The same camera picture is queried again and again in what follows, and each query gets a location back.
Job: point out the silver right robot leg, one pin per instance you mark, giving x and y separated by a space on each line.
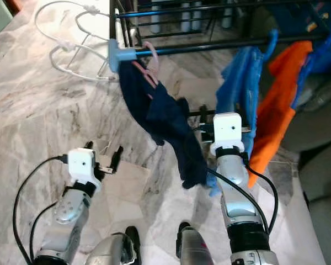
196 248

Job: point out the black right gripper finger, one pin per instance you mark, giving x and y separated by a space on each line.
185 105

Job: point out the grey green sofa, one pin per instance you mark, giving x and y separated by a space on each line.
320 165

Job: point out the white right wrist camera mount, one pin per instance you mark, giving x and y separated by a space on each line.
226 130

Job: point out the blue shirt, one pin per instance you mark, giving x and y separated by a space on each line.
240 83

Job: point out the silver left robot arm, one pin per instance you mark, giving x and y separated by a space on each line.
66 215

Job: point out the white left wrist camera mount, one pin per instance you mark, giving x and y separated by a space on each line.
83 165

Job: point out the black metal drying rack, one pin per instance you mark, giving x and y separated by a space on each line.
113 55

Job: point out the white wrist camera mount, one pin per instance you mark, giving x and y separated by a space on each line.
226 130
83 165

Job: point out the orange t-shirt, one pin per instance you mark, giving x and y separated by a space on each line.
276 110

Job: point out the navy blue garment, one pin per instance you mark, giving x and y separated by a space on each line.
165 118

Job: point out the dark blue plastic crate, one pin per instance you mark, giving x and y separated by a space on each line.
317 16

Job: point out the pink plastic hanger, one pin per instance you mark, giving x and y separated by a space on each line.
154 58

